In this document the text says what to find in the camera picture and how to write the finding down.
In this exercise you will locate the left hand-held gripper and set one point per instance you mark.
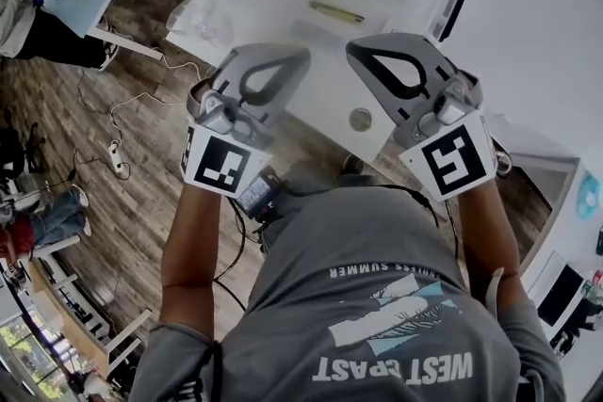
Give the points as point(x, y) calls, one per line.
point(221, 165)

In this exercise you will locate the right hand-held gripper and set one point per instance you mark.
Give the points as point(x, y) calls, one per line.
point(452, 160)

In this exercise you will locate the person's left forearm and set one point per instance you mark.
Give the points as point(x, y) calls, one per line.
point(188, 249)

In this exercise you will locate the person's right forearm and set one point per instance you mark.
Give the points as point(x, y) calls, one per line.
point(490, 240)

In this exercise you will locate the person's left hand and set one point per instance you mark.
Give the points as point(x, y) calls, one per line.
point(201, 90)

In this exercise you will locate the round metal desk grommet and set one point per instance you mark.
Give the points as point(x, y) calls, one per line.
point(360, 120)

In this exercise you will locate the white board with black edge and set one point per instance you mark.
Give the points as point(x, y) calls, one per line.
point(454, 14)

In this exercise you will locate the clear plastic packaging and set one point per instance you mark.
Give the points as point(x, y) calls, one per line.
point(202, 23)

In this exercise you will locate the black waist-worn device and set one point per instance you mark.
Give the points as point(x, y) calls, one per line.
point(259, 195)

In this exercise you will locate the white power strip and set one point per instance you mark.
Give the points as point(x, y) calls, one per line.
point(118, 157)

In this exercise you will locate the person in grey shirt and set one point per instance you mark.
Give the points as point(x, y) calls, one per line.
point(353, 240)

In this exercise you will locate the teal round fan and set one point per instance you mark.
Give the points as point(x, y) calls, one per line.
point(591, 197)

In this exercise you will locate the black flat panel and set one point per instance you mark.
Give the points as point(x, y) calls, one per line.
point(560, 296)

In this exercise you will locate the white table leg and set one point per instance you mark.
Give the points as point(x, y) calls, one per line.
point(127, 339)

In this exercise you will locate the window with greenery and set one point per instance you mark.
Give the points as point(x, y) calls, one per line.
point(23, 362)

